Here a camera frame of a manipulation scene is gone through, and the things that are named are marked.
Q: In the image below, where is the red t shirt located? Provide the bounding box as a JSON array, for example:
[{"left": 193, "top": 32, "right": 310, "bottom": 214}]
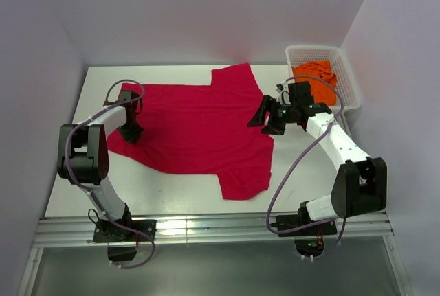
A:
[{"left": 107, "top": 64, "right": 274, "bottom": 201}]

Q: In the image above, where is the aluminium table edge rail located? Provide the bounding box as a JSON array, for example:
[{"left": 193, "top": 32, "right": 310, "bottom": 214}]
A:
[{"left": 32, "top": 212, "right": 394, "bottom": 248}]

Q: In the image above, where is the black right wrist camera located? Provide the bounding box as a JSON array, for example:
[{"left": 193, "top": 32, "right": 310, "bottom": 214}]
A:
[{"left": 277, "top": 81, "right": 314, "bottom": 106}]

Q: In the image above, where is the orange t shirt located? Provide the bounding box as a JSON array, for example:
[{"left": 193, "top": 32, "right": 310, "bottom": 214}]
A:
[{"left": 292, "top": 60, "right": 338, "bottom": 106}]

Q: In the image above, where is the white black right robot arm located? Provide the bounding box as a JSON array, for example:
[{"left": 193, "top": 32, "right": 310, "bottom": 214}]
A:
[{"left": 248, "top": 95, "right": 388, "bottom": 234}]

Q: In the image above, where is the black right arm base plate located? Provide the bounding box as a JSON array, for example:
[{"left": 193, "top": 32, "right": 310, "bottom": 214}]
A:
[{"left": 271, "top": 214, "right": 338, "bottom": 237}]

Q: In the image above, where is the white perforated plastic basket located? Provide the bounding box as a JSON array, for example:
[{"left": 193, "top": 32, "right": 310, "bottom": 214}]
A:
[{"left": 285, "top": 45, "right": 362, "bottom": 111}]

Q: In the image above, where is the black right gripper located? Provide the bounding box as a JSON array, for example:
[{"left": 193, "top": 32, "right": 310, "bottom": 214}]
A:
[{"left": 247, "top": 94, "right": 297, "bottom": 135}]

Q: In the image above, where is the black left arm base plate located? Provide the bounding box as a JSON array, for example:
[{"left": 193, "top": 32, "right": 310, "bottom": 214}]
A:
[{"left": 93, "top": 220, "right": 157, "bottom": 243}]

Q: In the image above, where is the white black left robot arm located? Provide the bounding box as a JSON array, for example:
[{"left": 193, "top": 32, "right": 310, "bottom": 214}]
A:
[{"left": 57, "top": 90, "right": 144, "bottom": 242}]

